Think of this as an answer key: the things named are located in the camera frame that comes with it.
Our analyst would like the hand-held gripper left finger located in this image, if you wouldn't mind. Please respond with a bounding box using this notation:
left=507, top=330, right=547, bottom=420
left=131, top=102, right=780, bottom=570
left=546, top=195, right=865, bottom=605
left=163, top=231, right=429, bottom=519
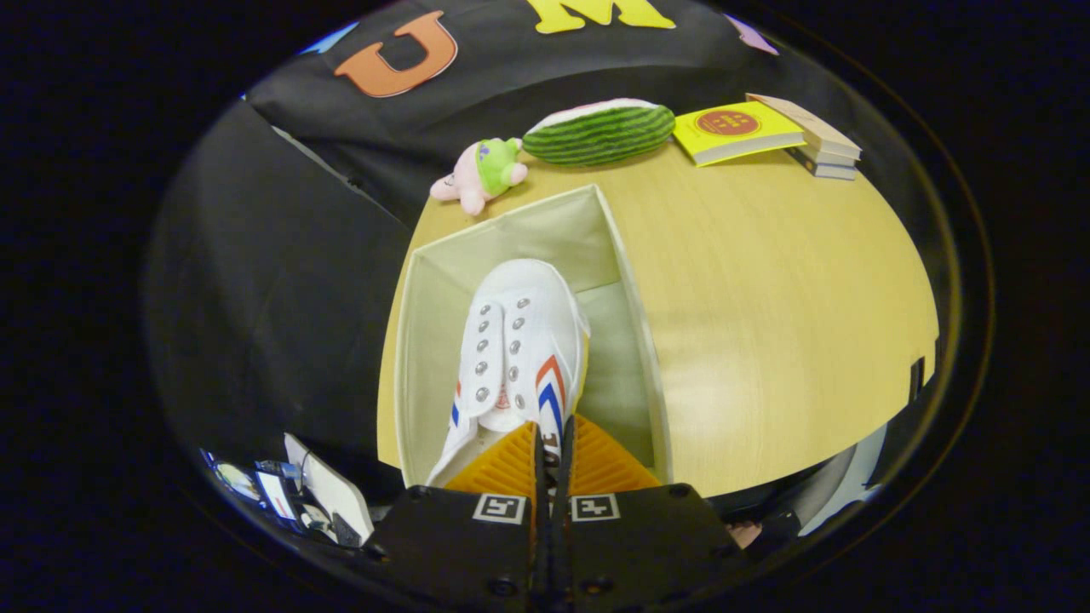
left=362, top=419, right=548, bottom=610

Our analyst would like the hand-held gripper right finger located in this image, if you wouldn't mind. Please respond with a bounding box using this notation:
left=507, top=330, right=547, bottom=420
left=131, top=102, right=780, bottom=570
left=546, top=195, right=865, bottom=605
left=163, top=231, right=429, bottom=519
left=554, top=415, right=747, bottom=610

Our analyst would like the cream fabric storage box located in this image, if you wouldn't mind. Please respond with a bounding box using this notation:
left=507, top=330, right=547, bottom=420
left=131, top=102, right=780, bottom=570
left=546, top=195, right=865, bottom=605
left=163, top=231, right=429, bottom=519
left=393, top=184, right=674, bottom=488

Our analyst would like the white striped canvas shoe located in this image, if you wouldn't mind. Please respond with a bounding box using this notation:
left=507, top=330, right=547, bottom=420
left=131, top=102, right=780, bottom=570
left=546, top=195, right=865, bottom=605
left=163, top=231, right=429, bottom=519
left=426, top=259, right=592, bottom=488

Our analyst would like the open laptop computer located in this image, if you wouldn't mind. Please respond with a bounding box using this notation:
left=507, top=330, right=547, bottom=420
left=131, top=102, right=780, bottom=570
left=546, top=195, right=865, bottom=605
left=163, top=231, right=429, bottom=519
left=200, top=450, right=299, bottom=522

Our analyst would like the white side table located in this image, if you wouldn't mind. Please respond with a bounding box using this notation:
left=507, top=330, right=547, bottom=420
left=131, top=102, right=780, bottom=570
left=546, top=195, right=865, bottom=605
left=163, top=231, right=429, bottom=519
left=284, top=433, right=376, bottom=546

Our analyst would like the black backdrop cloth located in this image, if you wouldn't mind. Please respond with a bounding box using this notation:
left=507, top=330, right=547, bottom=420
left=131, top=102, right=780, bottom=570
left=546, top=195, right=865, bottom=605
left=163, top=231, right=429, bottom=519
left=146, top=0, right=852, bottom=486

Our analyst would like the pink and green plush toy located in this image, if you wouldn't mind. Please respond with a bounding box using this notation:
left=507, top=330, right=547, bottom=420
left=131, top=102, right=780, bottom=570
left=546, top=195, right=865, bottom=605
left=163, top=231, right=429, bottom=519
left=429, top=137, right=529, bottom=216

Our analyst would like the watermelon slice plush toy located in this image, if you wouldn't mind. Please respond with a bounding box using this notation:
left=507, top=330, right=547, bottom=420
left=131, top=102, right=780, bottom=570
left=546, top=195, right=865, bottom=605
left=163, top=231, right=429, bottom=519
left=521, top=98, right=677, bottom=167

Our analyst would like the yellow book with red circle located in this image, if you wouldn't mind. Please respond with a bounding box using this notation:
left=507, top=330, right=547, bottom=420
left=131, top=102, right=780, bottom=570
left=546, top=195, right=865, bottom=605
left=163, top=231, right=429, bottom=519
left=673, top=100, right=806, bottom=168

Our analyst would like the stack of tan books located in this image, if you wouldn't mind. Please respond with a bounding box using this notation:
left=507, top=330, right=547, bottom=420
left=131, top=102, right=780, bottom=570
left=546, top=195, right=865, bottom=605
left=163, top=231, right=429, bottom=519
left=745, top=92, right=863, bottom=181

